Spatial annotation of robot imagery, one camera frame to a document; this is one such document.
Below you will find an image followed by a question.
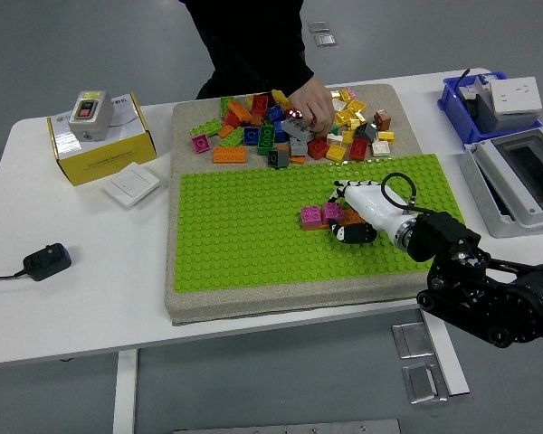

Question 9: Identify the person's hand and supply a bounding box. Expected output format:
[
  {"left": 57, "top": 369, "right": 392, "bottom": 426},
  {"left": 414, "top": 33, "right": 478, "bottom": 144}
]
[{"left": 287, "top": 75, "right": 337, "bottom": 137}]

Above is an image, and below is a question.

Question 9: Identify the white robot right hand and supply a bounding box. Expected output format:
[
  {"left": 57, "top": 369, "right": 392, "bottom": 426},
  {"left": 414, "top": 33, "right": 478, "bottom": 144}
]
[{"left": 327, "top": 178, "right": 420, "bottom": 246}]

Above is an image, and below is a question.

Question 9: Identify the long orange brick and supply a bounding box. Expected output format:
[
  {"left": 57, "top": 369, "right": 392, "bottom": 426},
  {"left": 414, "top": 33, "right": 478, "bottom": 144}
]
[{"left": 300, "top": 207, "right": 367, "bottom": 232}]

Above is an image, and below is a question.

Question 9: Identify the long grey brick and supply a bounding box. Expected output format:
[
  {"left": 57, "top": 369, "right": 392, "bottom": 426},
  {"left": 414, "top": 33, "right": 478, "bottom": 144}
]
[{"left": 281, "top": 118, "right": 318, "bottom": 141}]

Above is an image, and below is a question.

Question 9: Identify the red square ringed brick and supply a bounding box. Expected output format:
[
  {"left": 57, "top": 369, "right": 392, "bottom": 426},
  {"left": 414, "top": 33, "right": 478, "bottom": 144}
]
[{"left": 307, "top": 137, "right": 330, "bottom": 160}]

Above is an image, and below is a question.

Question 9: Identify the large red brick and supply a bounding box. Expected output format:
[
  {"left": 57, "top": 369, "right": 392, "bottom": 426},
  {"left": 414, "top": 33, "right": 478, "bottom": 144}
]
[{"left": 251, "top": 93, "right": 275, "bottom": 119}]

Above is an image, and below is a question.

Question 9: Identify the dark grey slope brick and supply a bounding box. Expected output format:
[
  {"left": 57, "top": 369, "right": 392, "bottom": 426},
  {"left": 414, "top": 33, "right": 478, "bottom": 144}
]
[{"left": 353, "top": 121, "right": 378, "bottom": 142}]

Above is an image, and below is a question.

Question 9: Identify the dark green ringed brick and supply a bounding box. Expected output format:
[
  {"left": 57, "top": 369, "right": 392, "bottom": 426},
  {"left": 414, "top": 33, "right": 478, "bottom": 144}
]
[{"left": 257, "top": 125, "right": 277, "bottom": 156}]

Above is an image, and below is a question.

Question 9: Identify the dark grey ringed brick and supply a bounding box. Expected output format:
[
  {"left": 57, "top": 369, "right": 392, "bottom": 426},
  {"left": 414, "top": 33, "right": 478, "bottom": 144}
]
[{"left": 266, "top": 149, "right": 291, "bottom": 169}]

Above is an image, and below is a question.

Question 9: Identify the lime green long brick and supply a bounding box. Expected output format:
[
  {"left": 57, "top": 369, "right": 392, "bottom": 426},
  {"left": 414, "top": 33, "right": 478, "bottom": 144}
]
[
  {"left": 189, "top": 118, "right": 223, "bottom": 137},
  {"left": 218, "top": 127, "right": 246, "bottom": 148}
]

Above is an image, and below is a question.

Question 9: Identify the flat orange eight-stud brick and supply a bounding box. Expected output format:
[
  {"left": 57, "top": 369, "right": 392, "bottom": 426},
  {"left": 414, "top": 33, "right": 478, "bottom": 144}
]
[{"left": 212, "top": 146, "right": 248, "bottom": 165}]

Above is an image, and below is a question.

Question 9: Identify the person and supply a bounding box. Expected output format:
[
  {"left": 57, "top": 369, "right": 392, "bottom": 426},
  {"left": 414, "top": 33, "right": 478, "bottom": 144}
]
[{"left": 178, "top": 0, "right": 317, "bottom": 101}]

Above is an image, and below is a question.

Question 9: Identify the lime green studded baseplate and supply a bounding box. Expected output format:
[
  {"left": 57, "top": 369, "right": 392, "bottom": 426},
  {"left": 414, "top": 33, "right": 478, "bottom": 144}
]
[{"left": 173, "top": 153, "right": 467, "bottom": 291}]

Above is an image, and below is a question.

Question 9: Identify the grey-brown foam mat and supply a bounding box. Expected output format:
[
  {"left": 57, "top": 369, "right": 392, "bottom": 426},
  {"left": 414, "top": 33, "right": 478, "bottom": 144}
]
[{"left": 164, "top": 83, "right": 431, "bottom": 326}]

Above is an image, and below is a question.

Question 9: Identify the blue plastic bin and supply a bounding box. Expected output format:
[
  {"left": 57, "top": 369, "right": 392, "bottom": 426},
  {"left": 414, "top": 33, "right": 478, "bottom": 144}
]
[{"left": 436, "top": 70, "right": 543, "bottom": 145}]

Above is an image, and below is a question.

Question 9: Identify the large metal floor plate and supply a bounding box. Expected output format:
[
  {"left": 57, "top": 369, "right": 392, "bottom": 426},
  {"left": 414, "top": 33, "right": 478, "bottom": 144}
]
[
  {"left": 391, "top": 321, "right": 435, "bottom": 361},
  {"left": 401, "top": 361, "right": 449, "bottom": 405}
]

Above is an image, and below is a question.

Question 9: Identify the grey device block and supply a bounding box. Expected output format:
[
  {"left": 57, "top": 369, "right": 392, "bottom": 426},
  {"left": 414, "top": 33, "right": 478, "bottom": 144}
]
[{"left": 474, "top": 92, "right": 542, "bottom": 135}]

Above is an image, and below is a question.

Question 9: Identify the white table leg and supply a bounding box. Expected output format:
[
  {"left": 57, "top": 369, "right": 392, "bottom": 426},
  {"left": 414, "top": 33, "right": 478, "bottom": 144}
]
[
  {"left": 111, "top": 348, "right": 139, "bottom": 434},
  {"left": 423, "top": 316, "right": 471, "bottom": 397}
]

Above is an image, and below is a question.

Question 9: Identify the yellow white cardboard box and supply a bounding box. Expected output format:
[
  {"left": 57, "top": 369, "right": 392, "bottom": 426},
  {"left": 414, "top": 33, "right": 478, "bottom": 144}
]
[{"left": 45, "top": 92, "right": 158, "bottom": 187}]

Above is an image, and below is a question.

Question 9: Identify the black power adapter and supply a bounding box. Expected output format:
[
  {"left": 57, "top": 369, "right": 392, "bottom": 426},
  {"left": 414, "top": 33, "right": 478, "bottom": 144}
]
[{"left": 22, "top": 242, "right": 72, "bottom": 282}]

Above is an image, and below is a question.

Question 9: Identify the grey electrical enclosure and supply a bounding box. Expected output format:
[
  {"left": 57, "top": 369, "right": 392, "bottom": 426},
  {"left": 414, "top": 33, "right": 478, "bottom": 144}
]
[{"left": 459, "top": 128, "right": 543, "bottom": 240}]

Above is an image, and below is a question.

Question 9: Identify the magenta brick with ring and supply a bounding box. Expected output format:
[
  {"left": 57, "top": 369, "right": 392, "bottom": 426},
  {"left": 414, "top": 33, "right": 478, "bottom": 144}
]
[{"left": 190, "top": 133, "right": 212, "bottom": 155}]

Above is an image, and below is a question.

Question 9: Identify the white wall socket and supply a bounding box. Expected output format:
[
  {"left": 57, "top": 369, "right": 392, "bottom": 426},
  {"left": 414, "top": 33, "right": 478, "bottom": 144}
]
[{"left": 487, "top": 76, "right": 543, "bottom": 114}]

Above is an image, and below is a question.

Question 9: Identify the white wall switch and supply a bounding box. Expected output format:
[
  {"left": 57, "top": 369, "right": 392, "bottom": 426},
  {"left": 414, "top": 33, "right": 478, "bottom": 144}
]
[{"left": 101, "top": 161, "right": 161, "bottom": 210}]

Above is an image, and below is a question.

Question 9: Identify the grey push-button switch box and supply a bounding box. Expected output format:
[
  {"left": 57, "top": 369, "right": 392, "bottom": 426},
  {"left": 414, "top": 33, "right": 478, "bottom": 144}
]
[{"left": 67, "top": 90, "right": 115, "bottom": 143}]

